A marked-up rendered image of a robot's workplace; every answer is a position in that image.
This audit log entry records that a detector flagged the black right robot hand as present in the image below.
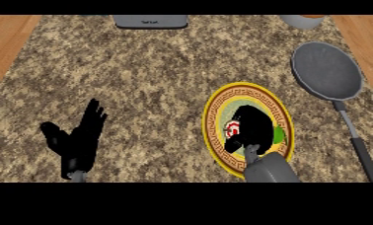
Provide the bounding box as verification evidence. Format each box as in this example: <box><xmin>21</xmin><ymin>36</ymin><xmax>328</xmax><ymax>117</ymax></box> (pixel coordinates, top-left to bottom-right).
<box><xmin>223</xmin><ymin>105</ymin><xmax>278</xmax><ymax>156</ymax></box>

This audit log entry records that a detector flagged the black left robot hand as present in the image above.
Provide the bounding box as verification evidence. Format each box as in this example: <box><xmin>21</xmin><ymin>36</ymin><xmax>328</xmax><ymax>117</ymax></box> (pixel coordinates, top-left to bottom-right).
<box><xmin>40</xmin><ymin>98</ymin><xmax>110</xmax><ymax>181</ymax></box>

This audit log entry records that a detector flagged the red and white cupcake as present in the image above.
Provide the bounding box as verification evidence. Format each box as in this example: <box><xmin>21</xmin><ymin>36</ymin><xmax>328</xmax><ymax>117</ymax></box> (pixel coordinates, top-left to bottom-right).
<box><xmin>224</xmin><ymin>120</ymin><xmax>242</xmax><ymax>138</ymax></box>

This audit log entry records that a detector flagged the yellow patterned plate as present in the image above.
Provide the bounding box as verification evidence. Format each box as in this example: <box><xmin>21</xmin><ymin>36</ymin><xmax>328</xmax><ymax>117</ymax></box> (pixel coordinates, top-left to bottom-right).
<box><xmin>201</xmin><ymin>81</ymin><xmax>297</xmax><ymax>180</ymax></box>

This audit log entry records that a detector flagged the grey frying pan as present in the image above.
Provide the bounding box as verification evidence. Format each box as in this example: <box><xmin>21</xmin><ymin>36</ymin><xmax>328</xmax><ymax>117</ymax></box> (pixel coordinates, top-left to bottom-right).
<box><xmin>291</xmin><ymin>41</ymin><xmax>373</xmax><ymax>183</ymax></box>

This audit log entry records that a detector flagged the grey flat appliance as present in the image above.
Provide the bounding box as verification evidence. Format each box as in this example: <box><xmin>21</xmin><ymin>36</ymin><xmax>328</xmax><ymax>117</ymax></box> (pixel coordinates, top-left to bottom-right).
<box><xmin>111</xmin><ymin>14</ymin><xmax>189</xmax><ymax>31</ymax></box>

